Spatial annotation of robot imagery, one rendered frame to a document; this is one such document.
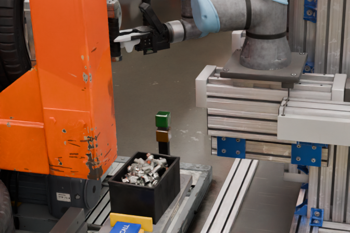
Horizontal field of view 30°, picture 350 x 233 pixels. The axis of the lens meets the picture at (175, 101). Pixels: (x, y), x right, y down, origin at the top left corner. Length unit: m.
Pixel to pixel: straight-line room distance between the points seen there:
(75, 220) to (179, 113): 1.77
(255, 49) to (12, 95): 0.71
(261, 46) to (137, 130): 1.72
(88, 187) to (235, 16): 0.81
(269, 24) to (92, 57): 0.50
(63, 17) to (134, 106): 2.08
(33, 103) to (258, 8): 0.69
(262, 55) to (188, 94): 2.10
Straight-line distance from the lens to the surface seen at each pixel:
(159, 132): 2.00
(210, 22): 1.80
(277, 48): 1.88
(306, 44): 2.10
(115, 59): 2.19
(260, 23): 1.85
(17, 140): 1.98
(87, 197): 2.25
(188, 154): 3.20
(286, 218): 2.32
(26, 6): 2.19
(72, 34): 1.77
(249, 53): 1.88
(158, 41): 2.26
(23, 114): 1.96
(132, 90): 4.04
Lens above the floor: 1.44
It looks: 22 degrees down
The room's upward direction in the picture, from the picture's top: 2 degrees counter-clockwise
